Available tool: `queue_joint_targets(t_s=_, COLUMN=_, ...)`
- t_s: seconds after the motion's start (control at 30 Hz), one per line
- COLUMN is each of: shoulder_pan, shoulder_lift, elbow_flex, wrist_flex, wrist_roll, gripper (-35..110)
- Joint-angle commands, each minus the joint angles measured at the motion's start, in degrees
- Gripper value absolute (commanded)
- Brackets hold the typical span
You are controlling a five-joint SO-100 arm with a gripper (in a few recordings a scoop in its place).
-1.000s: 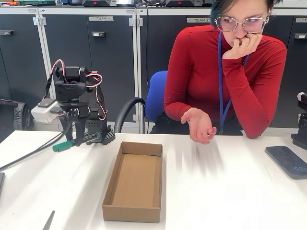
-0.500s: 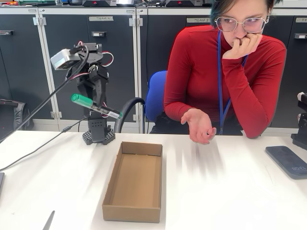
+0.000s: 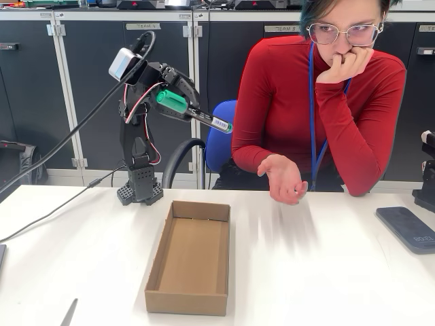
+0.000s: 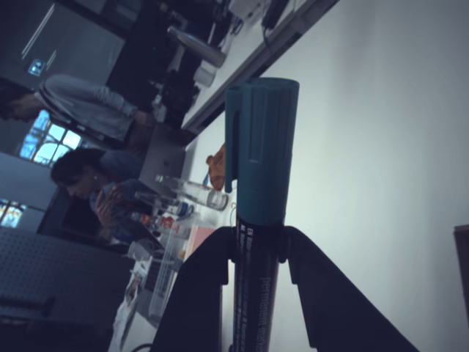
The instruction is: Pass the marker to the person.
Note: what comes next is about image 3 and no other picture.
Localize green black marker pen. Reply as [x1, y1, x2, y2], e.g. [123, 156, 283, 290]
[155, 90, 234, 134]

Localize person's left forearm red sleeve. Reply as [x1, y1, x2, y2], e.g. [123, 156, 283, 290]
[314, 79, 383, 198]

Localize person's right forearm red sleeve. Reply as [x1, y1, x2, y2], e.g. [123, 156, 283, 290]
[232, 142, 273, 173]

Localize person's right hand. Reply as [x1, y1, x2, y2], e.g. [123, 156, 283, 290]
[257, 153, 309, 206]

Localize person's left hand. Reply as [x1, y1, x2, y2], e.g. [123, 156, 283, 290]
[315, 46, 374, 85]

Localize dark grey cabinet door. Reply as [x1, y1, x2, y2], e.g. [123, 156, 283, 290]
[0, 20, 74, 169]
[385, 22, 435, 183]
[198, 20, 303, 174]
[59, 20, 192, 174]

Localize blue chair backrest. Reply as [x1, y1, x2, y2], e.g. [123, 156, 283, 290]
[205, 99, 238, 174]

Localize black device with red triangle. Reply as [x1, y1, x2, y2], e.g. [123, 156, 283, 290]
[234, 0, 289, 10]
[116, 0, 167, 10]

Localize woman in red sweater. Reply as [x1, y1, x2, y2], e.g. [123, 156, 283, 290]
[232, 0, 407, 198]

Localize green flat box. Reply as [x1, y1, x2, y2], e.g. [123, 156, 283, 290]
[26, 0, 82, 8]

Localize open brown cardboard box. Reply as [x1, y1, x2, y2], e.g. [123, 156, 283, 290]
[144, 200, 231, 316]

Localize black backpack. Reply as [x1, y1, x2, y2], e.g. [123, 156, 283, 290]
[0, 139, 49, 201]

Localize grey pointed strip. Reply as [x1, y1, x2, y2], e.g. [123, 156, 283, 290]
[59, 297, 79, 326]

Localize dark smartphone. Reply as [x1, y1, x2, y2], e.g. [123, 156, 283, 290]
[375, 206, 435, 255]

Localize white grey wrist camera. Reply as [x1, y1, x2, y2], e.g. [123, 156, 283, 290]
[108, 47, 143, 82]

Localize thick black camera cable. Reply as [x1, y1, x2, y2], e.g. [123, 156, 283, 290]
[0, 30, 156, 195]

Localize thin black base cable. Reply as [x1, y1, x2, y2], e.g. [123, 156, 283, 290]
[0, 165, 128, 242]

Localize blue lanyard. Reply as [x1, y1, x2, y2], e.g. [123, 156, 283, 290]
[308, 42, 353, 191]

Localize thin metal frame glasses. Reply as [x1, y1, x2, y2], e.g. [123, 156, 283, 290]
[305, 22, 384, 47]

